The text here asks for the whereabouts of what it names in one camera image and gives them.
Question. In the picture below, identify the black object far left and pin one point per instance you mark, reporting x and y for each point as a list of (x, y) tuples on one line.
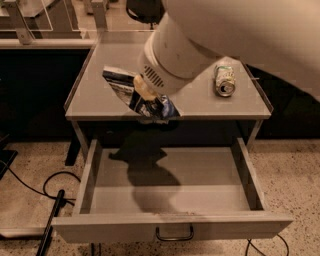
[(6, 156)]

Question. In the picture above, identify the green soda can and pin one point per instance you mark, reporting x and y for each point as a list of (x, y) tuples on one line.
[(224, 80)]

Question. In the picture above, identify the grey cabinet table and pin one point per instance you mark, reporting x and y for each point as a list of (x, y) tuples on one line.
[(92, 99)]

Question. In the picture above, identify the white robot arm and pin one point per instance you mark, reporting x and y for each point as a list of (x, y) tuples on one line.
[(281, 37)]

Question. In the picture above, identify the grey open drawer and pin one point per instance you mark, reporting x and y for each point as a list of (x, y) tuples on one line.
[(123, 198)]

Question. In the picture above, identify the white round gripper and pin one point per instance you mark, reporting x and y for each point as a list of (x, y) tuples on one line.
[(159, 77)]

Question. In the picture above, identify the blue chip bag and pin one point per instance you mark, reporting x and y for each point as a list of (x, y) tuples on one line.
[(121, 81)]

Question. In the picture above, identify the black office chair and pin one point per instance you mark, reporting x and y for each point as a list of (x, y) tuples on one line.
[(145, 11)]

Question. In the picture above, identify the black pole on floor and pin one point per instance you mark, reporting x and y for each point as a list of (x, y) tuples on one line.
[(46, 237)]

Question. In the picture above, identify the black drawer handle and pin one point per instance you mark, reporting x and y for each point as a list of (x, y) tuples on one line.
[(174, 235)]

